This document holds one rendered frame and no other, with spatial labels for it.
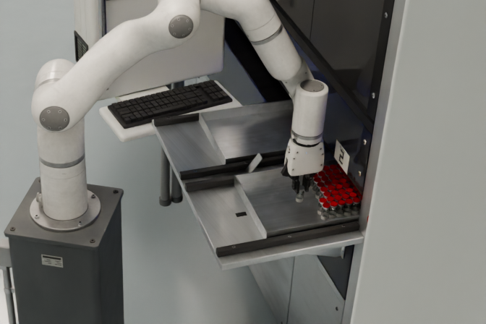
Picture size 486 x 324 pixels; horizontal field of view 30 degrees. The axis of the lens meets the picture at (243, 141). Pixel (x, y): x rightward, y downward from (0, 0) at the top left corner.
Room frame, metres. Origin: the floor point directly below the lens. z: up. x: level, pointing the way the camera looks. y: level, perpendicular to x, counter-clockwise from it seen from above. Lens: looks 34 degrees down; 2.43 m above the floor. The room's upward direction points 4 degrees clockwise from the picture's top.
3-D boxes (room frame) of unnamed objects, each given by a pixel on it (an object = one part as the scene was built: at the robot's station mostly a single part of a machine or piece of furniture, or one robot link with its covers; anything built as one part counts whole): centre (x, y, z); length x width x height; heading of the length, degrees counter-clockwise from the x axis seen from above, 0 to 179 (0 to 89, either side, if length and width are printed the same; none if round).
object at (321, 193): (2.02, -0.23, 0.90); 0.18 x 0.02 x 0.05; 21
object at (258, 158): (2.10, 0.01, 0.91); 0.14 x 0.03 x 0.06; 110
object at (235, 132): (2.32, -0.06, 0.90); 0.34 x 0.26 x 0.04; 111
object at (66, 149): (1.95, 0.47, 1.16); 0.19 x 0.12 x 0.24; 8
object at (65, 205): (1.92, 0.47, 0.95); 0.19 x 0.19 x 0.18
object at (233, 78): (2.83, 0.04, 0.73); 1.98 x 0.01 x 0.25; 21
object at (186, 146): (2.13, -0.06, 0.87); 0.70 x 0.48 x 0.02; 21
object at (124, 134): (2.60, 0.27, 0.79); 0.45 x 0.28 x 0.03; 122
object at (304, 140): (2.00, -0.17, 1.11); 0.09 x 0.08 x 0.03; 111
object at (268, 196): (2.00, -0.19, 0.90); 0.34 x 0.26 x 0.04; 111
